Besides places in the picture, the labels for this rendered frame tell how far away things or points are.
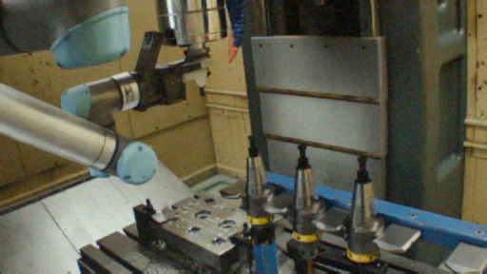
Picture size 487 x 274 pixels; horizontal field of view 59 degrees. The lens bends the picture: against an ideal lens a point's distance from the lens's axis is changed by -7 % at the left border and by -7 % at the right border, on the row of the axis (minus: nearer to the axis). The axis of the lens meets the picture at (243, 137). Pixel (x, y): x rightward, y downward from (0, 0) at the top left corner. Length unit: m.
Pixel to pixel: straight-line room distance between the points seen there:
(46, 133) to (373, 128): 0.91
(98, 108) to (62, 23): 0.52
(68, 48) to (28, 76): 1.55
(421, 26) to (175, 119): 1.43
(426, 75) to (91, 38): 1.02
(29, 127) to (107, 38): 0.36
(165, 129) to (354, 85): 1.21
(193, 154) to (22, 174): 0.91
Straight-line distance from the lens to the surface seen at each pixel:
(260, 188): 0.82
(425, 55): 1.29
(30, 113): 0.76
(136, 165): 0.82
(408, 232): 0.70
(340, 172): 1.48
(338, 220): 0.74
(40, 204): 2.04
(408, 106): 1.32
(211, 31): 1.03
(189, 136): 2.41
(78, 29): 0.42
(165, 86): 1.01
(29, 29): 0.46
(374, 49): 1.29
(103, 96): 0.93
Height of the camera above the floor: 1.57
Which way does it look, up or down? 18 degrees down
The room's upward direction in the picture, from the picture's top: 7 degrees counter-clockwise
